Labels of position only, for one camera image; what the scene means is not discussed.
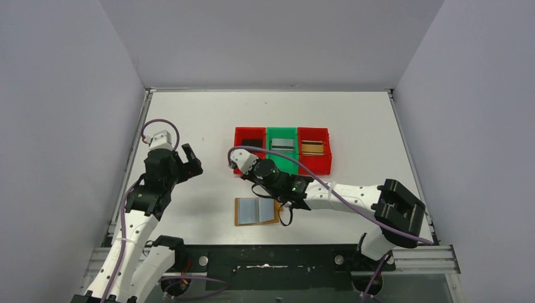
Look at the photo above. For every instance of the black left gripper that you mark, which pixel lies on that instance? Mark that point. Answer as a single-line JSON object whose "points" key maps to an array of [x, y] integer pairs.
{"points": [[181, 168]]}

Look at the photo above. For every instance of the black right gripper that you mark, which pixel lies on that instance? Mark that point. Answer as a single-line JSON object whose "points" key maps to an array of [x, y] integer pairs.
{"points": [[249, 170]]}

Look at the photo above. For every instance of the yellow leather card holder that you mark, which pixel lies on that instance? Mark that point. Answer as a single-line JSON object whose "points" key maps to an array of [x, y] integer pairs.
{"points": [[256, 211]]}

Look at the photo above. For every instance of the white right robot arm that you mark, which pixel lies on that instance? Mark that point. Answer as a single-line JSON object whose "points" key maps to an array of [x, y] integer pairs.
{"points": [[397, 215]]}

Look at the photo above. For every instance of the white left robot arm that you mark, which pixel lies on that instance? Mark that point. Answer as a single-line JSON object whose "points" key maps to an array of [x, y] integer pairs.
{"points": [[123, 277]]}

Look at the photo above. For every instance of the gold card in bin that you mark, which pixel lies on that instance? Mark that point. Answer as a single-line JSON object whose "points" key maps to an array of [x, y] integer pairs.
{"points": [[312, 148]]}

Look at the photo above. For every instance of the silver card in bin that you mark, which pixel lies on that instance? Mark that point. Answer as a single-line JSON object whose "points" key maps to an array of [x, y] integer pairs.
{"points": [[283, 145]]}

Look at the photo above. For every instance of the black card in bin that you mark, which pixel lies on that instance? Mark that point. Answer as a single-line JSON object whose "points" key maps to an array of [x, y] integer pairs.
{"points": [[252, 142]]}

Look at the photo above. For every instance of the right red plastic bin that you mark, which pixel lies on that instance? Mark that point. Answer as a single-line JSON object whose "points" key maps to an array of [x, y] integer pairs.
{"points": [[319, 165]]}

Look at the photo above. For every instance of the red plastic bin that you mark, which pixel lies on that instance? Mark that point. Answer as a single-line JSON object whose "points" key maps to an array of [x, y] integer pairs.
{"points": [[319, 165], [249, 132]]}

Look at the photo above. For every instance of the left red plastic bin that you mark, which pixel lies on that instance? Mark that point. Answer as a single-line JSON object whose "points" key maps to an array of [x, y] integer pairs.
{"points": [[249, 132]]}

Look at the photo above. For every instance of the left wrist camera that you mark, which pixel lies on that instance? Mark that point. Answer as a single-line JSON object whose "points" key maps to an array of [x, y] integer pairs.
{"points": [[161, 140]]}

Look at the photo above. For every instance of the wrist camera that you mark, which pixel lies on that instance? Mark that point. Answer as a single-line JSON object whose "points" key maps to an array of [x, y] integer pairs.
{"points": [[161, 140], [242, 161]]}

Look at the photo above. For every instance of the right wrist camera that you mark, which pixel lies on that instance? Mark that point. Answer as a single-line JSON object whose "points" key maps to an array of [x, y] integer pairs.
{"points": [[242, 161]]}

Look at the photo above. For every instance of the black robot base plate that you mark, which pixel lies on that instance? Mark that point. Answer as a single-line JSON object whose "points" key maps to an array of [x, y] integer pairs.
{"points": [[277, 267]]}

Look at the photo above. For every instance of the aluminium table frame rail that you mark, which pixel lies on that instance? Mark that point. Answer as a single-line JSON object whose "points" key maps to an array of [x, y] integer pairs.
{"points": [[425, 260]]}

